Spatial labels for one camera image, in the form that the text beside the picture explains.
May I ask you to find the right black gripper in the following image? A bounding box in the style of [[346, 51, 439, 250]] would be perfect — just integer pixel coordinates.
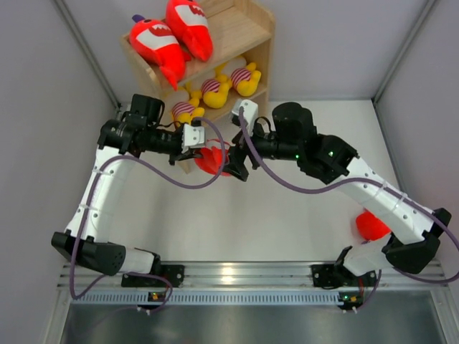
[[219, 117, 301, 181]]

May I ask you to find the yellow frog plush striped shirt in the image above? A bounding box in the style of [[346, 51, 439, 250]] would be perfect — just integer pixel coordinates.
[[164, 87, 205, 128]]

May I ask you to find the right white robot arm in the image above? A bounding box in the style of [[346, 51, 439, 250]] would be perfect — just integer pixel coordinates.
[[225, 99, 451, 285]]

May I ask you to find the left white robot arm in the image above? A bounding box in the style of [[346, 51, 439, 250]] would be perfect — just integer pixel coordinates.
[[51, 94, 205, 286]]

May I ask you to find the wooden two-tier shelf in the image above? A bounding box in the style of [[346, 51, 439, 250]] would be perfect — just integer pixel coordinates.
[[120, 1, 275, 126]]

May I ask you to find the red shark plush with purple fin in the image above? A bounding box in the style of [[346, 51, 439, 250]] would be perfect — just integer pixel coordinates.
[[128, 14, 191, 90]]

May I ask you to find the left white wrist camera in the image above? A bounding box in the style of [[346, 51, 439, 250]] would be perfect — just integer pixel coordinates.
[[181, 123, 206, 153]]

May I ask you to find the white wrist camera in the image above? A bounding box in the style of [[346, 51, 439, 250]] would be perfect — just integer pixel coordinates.
[[230, 99, 259, 132], [181, 123, 206, 153]]

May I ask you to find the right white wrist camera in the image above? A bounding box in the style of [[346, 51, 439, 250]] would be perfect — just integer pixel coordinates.
[[230, 99, 259, 132]]

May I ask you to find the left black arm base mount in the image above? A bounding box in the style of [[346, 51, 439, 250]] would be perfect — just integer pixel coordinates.
[[120, 264, 186, 289]]

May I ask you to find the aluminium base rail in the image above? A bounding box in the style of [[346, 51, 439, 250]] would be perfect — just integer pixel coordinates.
[[75, 262, 451, 310]]

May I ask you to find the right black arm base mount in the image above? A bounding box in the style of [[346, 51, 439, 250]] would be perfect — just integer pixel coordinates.
[[311, 264, 377, 290]]

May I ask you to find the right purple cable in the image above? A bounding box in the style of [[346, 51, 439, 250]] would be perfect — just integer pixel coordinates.
[[238, 106, 459, 312]]

